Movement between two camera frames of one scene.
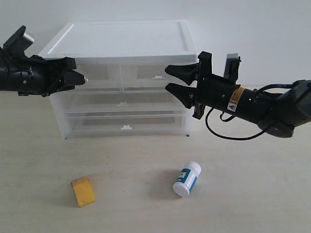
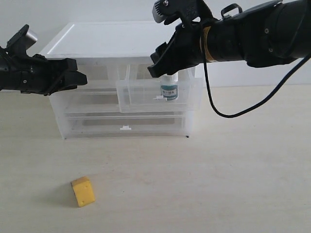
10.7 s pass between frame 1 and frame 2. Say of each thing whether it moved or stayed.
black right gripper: moved
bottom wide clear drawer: stayed
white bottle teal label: moved
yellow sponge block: stayed
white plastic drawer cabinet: stayed
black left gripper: stayed
